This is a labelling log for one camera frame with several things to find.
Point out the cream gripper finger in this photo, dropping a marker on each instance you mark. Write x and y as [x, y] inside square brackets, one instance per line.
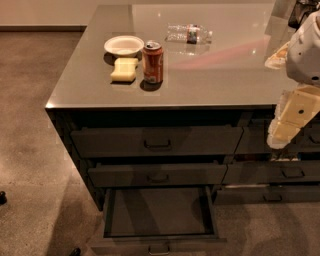
[278, 59]
[281, 133]

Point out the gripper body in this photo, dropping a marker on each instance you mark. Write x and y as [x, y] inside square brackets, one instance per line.
[305, 56]

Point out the yellow sponge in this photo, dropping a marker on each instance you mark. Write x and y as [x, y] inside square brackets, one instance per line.
[124, 70]

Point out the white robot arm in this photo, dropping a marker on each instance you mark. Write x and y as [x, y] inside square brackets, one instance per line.
[301, 58]

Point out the middle right drawer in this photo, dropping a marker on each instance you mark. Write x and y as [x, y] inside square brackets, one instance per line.
[272, 172]

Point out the bottom right drawer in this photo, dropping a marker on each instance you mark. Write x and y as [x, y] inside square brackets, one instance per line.
[270, 194]

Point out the middle left drawer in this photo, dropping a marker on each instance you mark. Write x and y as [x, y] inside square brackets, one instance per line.
[157, 174]

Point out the dark grey drawer cabinet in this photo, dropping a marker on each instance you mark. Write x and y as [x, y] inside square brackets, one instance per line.
[222, 83]

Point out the top left drawer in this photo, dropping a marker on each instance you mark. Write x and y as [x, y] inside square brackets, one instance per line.
[156, 141]

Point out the open bottom left drawer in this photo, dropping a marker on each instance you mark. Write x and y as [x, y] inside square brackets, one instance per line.
[157, 221]

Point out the clear plastic water bottle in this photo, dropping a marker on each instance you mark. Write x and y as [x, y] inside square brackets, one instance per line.
[188, 33]

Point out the red soda can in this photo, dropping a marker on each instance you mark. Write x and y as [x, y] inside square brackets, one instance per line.
[152, 59]

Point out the white bowl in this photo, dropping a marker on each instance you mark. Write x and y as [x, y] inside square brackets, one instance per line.
[124, 46]

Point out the dark object at floor edge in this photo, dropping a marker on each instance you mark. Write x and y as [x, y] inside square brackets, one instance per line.
[75, 252]

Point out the black object on floor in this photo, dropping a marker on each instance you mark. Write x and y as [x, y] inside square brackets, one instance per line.
[3, 198]

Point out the black wire rack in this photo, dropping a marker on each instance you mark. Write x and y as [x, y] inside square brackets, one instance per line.
[302, 9]

